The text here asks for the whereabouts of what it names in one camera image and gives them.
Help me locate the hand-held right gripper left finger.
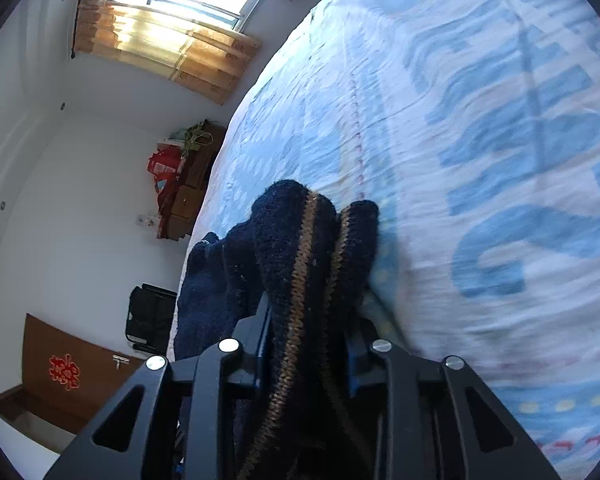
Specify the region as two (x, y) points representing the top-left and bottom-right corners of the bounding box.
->
(42, 300), (274, 480)

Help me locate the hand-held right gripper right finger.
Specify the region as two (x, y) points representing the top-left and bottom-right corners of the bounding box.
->
(345, 317), (563, 480)

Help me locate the navy patterned knit sweater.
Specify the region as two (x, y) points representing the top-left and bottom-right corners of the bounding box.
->
(172, 179), (381, 480)

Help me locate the black chair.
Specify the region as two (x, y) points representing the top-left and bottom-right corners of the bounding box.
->
(125, 284), (179, 356)

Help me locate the brown wooden door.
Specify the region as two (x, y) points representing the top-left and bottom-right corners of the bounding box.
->
(0, 312), (147, 436)

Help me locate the wooden cabinet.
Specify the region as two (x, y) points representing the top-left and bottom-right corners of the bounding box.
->
(157, 120), (228, 241)

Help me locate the red paper door decoration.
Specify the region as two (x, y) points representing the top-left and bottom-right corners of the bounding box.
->
(49, 354), (80, 392)

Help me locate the red gift bag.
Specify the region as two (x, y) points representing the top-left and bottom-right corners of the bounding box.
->
(147, 145), (186, 196)

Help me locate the green bag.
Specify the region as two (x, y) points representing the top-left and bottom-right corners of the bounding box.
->
(182, 120), (214, 154)

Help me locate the light blue printed bed sheet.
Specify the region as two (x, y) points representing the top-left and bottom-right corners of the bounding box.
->
(167, 0), (600, 480)

